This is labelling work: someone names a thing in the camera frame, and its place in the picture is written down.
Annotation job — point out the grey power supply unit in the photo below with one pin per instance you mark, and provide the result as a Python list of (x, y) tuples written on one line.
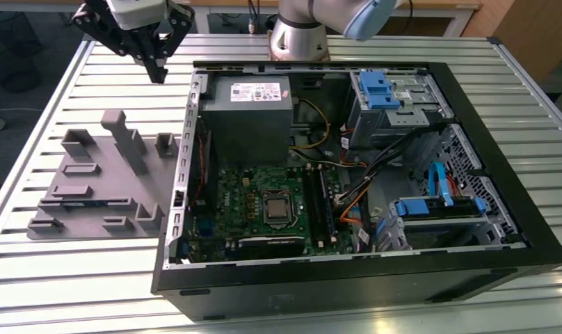
[(248, 132)]

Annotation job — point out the blue RAM stick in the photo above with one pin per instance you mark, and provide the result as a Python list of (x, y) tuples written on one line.
[(81, 204)]

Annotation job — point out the metal disk bay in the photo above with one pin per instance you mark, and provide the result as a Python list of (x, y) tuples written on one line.
[(447, 222)]

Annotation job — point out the wooden cabinet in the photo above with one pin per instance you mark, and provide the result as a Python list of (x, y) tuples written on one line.
[(531, 31)]

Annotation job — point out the black RAM slot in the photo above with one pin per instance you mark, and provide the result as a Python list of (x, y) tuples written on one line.
[(313, 205)]

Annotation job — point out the silver CPU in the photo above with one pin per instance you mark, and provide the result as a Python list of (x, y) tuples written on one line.
[(277, 208)]

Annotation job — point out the hard disk in blue carrier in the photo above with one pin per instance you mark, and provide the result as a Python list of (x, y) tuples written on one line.
[(413, 207)]

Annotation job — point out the grey parts rack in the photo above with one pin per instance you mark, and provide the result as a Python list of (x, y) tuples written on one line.
[(109, 181)]

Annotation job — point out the black bin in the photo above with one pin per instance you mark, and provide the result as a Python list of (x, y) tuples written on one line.
[(6, 52)]

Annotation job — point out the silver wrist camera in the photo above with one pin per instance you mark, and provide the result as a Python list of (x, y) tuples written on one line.
[(134, 14)]

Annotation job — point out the blue drive latch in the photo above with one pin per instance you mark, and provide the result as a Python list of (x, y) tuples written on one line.
[(372, 83)]

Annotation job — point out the black graphics card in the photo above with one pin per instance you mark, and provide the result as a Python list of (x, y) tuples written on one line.
[(269, 247)]

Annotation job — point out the green motherboard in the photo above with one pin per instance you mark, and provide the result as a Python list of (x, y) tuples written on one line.
[(234, 215)]

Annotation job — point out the metal drive cage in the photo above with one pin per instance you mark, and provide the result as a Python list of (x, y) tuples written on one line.
[(401, 120)]

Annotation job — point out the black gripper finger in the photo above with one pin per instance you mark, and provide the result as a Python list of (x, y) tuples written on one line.
[(100, 29), (181, 24)]

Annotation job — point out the black open PC case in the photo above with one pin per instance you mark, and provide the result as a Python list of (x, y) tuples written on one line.
[(354, 288)]

